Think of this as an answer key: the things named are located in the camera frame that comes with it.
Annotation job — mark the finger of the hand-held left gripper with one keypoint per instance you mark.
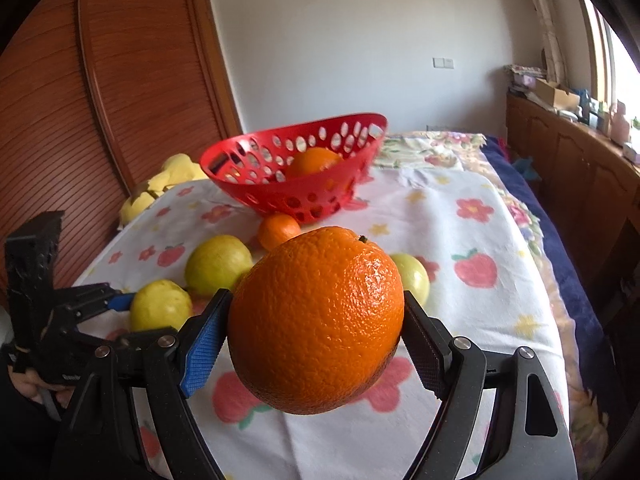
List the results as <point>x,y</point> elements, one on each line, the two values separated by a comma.
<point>145,336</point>
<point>120,302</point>

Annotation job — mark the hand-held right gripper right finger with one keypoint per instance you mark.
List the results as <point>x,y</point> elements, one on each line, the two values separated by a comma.
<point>426,355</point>

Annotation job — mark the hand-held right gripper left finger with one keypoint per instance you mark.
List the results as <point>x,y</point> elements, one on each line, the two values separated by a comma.
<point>204,347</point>

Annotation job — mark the yellow-green round fruit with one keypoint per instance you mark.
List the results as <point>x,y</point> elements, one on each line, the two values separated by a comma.
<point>160,306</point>
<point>412,275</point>
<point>218,265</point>

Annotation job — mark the large orange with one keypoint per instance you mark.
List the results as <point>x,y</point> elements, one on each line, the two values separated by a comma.
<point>315,320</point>

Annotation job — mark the small tangerine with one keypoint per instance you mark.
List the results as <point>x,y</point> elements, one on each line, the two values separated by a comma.
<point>277,232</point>

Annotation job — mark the red perforated plastic basket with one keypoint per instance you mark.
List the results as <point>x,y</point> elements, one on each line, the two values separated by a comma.
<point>280,195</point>

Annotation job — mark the person's left hand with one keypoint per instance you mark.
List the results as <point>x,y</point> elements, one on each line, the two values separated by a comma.
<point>35,385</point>

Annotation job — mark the white flower-print blanket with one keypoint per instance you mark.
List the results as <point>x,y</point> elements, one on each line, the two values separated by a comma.
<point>440,220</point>

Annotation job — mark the yellow plush toy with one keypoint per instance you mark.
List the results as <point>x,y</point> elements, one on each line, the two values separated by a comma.
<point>172,172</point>

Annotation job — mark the dark blue blanket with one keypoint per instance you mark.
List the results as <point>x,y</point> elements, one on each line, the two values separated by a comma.
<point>550,240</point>

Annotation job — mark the brown wooden wardrobe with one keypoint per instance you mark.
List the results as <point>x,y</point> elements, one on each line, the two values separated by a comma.
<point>100,110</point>

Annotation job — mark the cream floral bedsheet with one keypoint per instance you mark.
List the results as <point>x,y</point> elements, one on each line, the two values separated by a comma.
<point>445,147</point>

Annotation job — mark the teal cloth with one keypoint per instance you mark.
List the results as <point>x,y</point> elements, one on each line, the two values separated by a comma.
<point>526,166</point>

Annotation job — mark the brown wooden cabinet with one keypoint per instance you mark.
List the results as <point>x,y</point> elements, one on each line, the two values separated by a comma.
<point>565,165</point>

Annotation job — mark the open cardboard box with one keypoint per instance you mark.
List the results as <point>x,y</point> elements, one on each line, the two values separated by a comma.
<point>555,95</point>

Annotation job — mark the pile of papers and boxes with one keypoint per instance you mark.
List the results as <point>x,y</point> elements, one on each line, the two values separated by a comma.
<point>525,77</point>

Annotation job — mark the group of small bottles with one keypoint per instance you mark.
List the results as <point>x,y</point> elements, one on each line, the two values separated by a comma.
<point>595,110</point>

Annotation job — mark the window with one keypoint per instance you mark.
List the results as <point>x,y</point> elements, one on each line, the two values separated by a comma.
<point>615,60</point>

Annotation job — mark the patterned beige curtain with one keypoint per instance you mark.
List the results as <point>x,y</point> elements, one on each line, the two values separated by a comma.
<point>545,25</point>

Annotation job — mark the white wall switch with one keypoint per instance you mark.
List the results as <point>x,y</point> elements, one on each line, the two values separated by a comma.
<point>443,63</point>

